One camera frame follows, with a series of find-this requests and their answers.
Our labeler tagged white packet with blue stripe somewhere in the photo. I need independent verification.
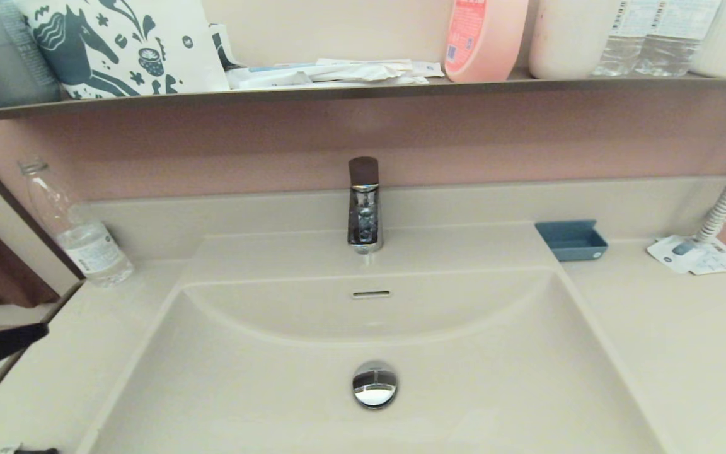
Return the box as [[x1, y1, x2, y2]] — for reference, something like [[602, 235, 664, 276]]
[[226, 62, 338, 89]]

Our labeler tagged chrome sink drain stopper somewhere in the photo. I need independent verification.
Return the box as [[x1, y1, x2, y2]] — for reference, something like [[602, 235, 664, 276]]
[[352, 360, 398, 409]]

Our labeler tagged clear labelled water bottle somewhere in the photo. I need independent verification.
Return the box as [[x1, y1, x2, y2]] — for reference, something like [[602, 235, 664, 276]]
[[590, 0, 654, 76], [633, 0, 720, 76]]

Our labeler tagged beige wash basin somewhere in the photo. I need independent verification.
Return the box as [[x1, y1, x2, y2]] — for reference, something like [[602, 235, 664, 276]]
[[76, 221, 679, 454]]

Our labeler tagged white pouch with black print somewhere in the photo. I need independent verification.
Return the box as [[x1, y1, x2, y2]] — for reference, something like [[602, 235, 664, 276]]
[[208, 24, 245, 70]]

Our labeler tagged pink lotion bottle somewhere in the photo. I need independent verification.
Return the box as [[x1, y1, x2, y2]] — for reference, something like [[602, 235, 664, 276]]
[[444, 0, 529, 83]]

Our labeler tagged white smooth jar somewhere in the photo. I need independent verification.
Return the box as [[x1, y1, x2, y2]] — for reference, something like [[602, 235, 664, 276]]
[[528, 0, 619, 79]]

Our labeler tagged brown wall shelf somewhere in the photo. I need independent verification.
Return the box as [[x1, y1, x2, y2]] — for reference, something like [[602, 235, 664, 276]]
[[0, 71, 726, 125]]

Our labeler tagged clear uncapped plastic water bottle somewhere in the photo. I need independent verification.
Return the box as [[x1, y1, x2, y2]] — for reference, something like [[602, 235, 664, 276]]
[[18, 158, 135, 288]]

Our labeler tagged white packet with blue logo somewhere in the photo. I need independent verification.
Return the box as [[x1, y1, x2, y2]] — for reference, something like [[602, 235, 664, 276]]
[[645, 234, 710, 273]]

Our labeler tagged white printed paper leaflet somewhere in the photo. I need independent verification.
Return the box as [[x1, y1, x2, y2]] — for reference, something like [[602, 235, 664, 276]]
[[689, 241, 726, 275]]

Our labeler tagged chrome faucet with brown handle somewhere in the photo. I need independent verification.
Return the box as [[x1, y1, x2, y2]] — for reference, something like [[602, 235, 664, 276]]
[[346, 156, 383, 254]]

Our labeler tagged white bag with horse print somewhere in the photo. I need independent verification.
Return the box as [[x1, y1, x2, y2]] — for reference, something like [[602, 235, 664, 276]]
[[13, 0, 230, 100]]

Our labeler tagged crumpled clear plastic packet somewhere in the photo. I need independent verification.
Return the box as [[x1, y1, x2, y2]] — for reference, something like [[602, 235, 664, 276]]
[[313, 58, 430, 84]]

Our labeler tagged blue plastic soap dish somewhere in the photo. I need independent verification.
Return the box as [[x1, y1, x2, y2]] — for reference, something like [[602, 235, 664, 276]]
[[534, 219, 608, 261]]

